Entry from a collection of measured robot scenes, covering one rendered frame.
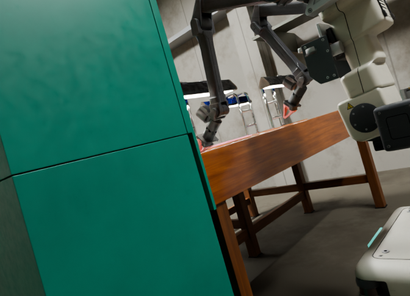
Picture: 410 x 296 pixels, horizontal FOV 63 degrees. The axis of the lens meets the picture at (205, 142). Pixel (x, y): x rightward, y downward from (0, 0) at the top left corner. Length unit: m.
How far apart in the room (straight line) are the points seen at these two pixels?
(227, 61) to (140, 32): 3.69
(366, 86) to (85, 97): 0.91
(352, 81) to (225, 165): 0.54
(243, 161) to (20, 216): 0.82
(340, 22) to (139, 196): 0.92
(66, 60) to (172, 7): 4.63
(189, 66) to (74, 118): 4.40
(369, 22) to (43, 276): 1.20
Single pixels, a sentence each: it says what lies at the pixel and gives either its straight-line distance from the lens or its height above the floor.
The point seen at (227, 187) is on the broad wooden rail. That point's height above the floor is 0.62.
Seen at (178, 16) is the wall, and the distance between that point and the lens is 5.38.
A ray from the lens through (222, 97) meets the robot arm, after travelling 1.47.
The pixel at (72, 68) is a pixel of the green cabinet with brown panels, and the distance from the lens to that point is 0.90.
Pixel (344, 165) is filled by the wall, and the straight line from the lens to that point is 4.11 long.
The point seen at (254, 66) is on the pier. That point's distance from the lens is 4.24.
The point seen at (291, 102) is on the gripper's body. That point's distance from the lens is 1.84.
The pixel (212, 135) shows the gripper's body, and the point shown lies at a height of 0.82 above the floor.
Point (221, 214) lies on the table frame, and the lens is 1.19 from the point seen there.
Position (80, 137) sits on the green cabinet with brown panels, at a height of 0.89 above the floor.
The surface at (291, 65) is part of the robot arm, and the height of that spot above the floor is 1.06.
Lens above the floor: 0.79
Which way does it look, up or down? level
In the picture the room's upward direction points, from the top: 16 degrees counter-clockwise
